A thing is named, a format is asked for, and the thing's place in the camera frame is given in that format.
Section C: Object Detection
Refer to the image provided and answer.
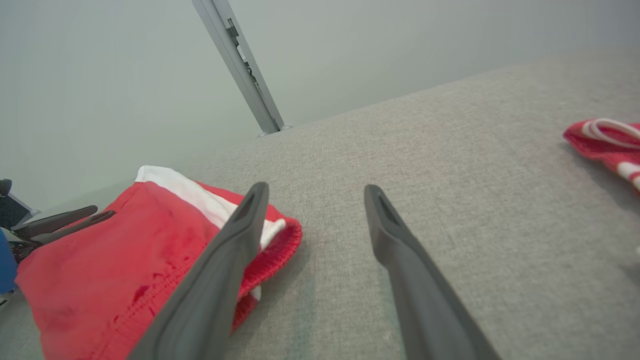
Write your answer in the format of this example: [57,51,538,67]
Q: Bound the grey partition post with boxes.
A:
[192,0,286,135]

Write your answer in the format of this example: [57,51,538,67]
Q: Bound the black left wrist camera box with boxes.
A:
[0,178,41,230]

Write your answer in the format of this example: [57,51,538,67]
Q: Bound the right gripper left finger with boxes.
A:
[127,181,270,360]

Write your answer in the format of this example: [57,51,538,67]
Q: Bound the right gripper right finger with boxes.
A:
[363,184,502,360]

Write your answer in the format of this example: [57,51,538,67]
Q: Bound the red and white shorts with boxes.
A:
[563,118,640,193]

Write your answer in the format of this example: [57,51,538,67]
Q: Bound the red jersey with number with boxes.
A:
[14,165,303,360]

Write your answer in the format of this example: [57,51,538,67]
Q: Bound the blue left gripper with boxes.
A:
[0,205,117,296]

